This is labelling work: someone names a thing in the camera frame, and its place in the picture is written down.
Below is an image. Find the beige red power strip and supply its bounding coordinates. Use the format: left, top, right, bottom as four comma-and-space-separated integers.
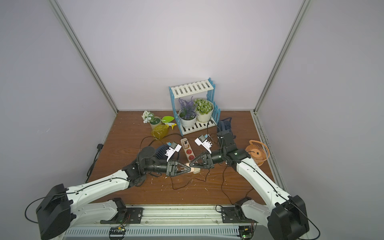
181, 143, 195, 163

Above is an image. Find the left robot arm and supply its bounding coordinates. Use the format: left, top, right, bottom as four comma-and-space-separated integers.
36, 146, 191, 240

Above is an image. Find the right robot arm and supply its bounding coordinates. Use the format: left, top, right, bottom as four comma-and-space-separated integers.
190, 131, 310, 240

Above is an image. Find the dark blue flat desk fan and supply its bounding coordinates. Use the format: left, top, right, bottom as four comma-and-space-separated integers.
155, 145, 170, 160

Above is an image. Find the dark blue upright desk fan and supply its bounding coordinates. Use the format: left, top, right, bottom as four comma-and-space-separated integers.
217, 117, 237, 139

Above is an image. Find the orange desk fan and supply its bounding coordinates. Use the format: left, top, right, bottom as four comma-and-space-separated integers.
246, 140, 271, 167

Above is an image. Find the yellow spray bottle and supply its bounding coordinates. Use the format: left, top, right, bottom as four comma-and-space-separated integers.
151, 123, 177, 140

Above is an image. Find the purple lavender potted plant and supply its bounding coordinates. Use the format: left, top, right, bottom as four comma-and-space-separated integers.
178, 97, 197, 129

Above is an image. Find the white flower potted plant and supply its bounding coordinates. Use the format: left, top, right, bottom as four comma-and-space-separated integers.
142, 111, 162, 130

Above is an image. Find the green potted plant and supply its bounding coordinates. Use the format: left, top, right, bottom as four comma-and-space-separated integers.
194, 99, 214, 123

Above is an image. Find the blue white plant shelf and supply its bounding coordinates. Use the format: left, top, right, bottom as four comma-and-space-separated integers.
169, 78, 221, 136

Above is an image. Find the right green circuit board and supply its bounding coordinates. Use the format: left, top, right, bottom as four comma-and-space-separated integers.
239, 226, 254, 240

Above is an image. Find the green circuit board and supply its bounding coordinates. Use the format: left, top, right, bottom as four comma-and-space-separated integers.
239, 226, 254, 240
109, 227, 127, 240

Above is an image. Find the left green circuit board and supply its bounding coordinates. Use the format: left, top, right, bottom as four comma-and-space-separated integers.
109, 227, 127, 240

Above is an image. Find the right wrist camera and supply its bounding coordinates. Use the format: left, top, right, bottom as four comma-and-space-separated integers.
195, 134, 212, 154

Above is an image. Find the black power strip cord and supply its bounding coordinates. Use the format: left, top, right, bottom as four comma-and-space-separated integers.
139, 132, 184, 154

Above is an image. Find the black orange fan cable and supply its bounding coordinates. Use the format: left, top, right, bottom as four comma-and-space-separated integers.
214, 149, 256, 211

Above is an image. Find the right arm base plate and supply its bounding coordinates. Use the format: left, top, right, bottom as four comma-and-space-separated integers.
215, 197, 266, 224

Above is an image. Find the aluminium front rail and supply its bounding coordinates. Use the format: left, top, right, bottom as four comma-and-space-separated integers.
56, 205, 273, 240

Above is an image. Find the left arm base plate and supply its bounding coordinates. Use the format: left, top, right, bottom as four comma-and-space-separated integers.
100, 198, 144, 224

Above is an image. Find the black wall cable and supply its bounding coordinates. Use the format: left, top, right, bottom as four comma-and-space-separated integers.
85, 143, 104, 184

